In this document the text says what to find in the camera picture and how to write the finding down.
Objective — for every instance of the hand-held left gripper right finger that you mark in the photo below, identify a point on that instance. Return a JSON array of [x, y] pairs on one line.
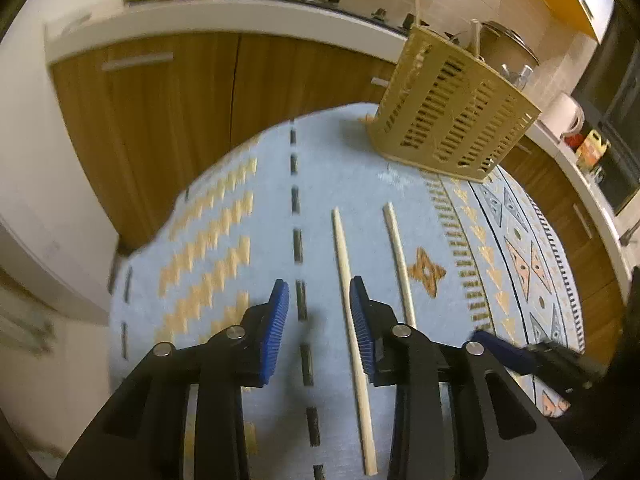
[[360, 330]]

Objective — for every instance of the blue patterned tablecloth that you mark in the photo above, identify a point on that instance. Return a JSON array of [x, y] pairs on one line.
[[240, 210]]

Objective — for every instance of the dark window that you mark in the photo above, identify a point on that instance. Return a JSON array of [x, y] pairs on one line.
[[617, 110]]

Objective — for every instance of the yellow bottle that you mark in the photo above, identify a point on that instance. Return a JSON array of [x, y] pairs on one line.
[[592, 149]]

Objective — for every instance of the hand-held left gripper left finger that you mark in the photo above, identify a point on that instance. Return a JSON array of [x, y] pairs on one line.
[[275, 330]]

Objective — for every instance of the beige plastic utensil basket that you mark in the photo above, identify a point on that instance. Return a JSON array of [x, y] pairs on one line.
[[450, 110]]

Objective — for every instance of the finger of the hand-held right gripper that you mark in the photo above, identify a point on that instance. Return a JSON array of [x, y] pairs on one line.
[[505, 355]]

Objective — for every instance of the wooden corner base cabinet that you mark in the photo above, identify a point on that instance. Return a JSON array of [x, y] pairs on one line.
[[575, 260]]

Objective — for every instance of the plain wooden cabinet door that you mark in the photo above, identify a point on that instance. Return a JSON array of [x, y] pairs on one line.
[[310, 75]]

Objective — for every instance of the white kettle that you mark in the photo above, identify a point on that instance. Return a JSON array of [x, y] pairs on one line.
[[562, 115]]

